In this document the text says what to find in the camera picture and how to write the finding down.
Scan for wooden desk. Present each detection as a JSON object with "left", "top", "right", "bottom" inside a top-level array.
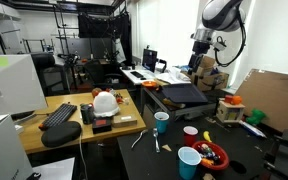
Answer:
[{"left": 17, "top": 88, "right": 147, "bottom": 155}]

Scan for small black keyboard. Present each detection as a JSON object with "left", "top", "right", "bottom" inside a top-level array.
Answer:
[{"left": 129, "top": 70, "right": 146, "bottom": 80}]

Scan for white paper sheet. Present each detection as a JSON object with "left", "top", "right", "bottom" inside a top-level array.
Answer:
[{"left": 33, "top": 157, "right": 76, "bottom": 180}]

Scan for yellow toy banana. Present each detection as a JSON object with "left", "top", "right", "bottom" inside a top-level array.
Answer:
[{"left": 203, "top": 130, "right": 213, "bottom": 143}]

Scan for black hanging curtain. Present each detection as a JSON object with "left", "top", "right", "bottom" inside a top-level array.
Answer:
[{"left": 77, "top": 11, "right": 132, "bottom": 64}]

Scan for black tripod camera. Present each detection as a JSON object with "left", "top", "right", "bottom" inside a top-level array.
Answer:
[{"left": 57, "top": 53, "right": 82, "bottom": 91}]

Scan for orange plate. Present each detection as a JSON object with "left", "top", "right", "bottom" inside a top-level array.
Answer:
[{"left": 141, "top": 80, "right": 159, "bottom": 89}]

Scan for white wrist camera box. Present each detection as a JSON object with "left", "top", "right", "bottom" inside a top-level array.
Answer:
[{"left": 213, "top": 35, "right": 228, "bottom": 52}]

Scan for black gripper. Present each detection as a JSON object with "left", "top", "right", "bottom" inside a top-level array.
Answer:
[{"left": 186, "top": 40, "right": 212, "bottom": 76}]

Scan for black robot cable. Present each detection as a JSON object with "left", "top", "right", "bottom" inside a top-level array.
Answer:
[{"left": 214, "top": 13, "right": 248, "bottom": 68}]

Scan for white desk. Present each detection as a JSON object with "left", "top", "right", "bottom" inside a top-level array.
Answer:
[{"left": 119, "top": 65, "right": 158, "bottom": 86}]

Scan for large brown cardboard board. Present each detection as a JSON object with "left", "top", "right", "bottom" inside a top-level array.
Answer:
[{"left": 233, "top": 68, "right": 288, "bottom": 136}]

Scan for red plastic cup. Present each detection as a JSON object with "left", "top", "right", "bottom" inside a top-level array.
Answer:
[{"left": 182, "top": 125, "right": 199, "bottom": 147}]

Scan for white dome helmet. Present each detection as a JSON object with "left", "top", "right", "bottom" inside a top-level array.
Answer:
[{"left": 93, "top": 91, "right": 121, "bottom": 118}]

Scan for wooden shape sorter box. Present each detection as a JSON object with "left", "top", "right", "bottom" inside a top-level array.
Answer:
[{"left": 216, "top": 99, "right": 246, "bottom": 124}]

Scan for white and blue tube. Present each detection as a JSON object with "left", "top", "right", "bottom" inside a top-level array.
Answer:
[{"left": 238, "top": 120, "right": 268, "bottom": 139}]

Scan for tan triangular wood piece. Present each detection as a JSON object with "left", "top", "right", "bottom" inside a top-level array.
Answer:
[{"left": 161, "top": 143, "right": 173, "bottom": 153}]

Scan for black can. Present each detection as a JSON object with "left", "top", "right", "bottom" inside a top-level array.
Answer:
[{"left": 80, "top": 103, "right": 96, "bottom": 125}]

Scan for silver fork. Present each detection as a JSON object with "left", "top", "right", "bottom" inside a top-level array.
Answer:
[{"left": 131, "top": 129, "right": 149, "bottom": 150}]

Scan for red plastic bowl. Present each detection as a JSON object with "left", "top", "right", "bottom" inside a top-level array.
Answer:
[{"left": 192, "top": 140, "right": 230, "bottom": 172}]

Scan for orange toy in bowl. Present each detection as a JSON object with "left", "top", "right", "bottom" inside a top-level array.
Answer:
[{"left": 200, "top": 157, "right": 216, "bottom": 167}]

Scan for white cable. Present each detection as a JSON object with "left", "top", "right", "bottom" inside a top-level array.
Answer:
[{"left": 78, "top": 133, "right": 89, "bottom": 180}]

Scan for small brown cardboard box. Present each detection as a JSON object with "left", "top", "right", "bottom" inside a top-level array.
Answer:
[{"left": 112, "top": 114, "right": 138, "bottom": 128}]

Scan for white monitor back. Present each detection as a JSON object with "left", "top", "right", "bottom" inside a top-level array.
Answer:
[{"left": 0, "top": 54, "right": 48, "bottom": 118}]

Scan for white papers pile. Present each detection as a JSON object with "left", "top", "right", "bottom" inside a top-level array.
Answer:
[{"left": 155, "top": 66, "right": 192, "bottom": 85}]

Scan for green plush toy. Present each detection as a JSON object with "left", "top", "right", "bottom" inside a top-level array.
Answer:
[{"left": 245, "top": 108, "right": 267, "bottom": 127}]

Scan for dark office chair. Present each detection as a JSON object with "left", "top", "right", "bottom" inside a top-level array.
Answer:
[{"left": 83, "top": 59, "right": 123, "bottom": 90}]

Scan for silver spoon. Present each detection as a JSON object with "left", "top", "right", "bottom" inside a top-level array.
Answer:
[{"left": 152, "top": 127, "right": 161, "bottom": 154}]

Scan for black cushion pad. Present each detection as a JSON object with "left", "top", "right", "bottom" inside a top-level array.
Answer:
[{"left": 41, "top": 120, "right": 83, "bottom": 148}]

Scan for large light blue cup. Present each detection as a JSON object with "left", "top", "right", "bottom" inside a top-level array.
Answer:
[{"left": 177, "top": 146, "right": 202, "bottom": 180}]

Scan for black mesh office chair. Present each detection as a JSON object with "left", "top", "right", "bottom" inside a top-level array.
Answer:
[{"left": 31, "top": 53, "right": 71, "bottom": 97}]

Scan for open cardboard box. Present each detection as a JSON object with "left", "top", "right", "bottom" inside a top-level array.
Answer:
[{"left": 191, "top": 54, "right": 218, "bottom": 78}]

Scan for black machine with orange part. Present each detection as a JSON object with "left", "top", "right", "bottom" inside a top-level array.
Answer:
[{"left": 263, "top": 129, "right": 288, "bottom": 180}]

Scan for black box with red label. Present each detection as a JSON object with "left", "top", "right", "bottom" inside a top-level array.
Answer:
[{"left": 91, "top": 118, "right": 113, "bottom": 135}]

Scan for small colourful desk toys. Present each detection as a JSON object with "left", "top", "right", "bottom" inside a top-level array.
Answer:
[{"left": 113, "top": 90, "right": 131, "bottom": 106}]

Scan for yellow brown brush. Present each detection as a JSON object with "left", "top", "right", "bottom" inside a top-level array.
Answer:
[{"left": 162, "top": 98, "right": 187, "bottom": 110}]

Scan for teal plastic cup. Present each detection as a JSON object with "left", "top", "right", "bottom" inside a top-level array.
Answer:
[{"left": 153, "top": 111, "right": 170, "bottom": 134}]

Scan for black computer monitor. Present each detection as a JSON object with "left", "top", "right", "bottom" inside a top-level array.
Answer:
[{"left": 142, "top": 48, "right": 158, "bottom": 73}]

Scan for printed cardboard box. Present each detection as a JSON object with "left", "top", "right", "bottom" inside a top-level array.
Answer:
[{"left": 196, "top": 71, "right": 230, "bottom": 92}]

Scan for black keyboard with orange edge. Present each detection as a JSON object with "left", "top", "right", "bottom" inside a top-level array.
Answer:
[{"left": 38, "top": 103, "right": 78, "bottom": 132}]

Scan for pink doll head toy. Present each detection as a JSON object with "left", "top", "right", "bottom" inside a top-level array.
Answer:
[{"left": 199, "top": 143, "right": 210, "bottom": 153}]

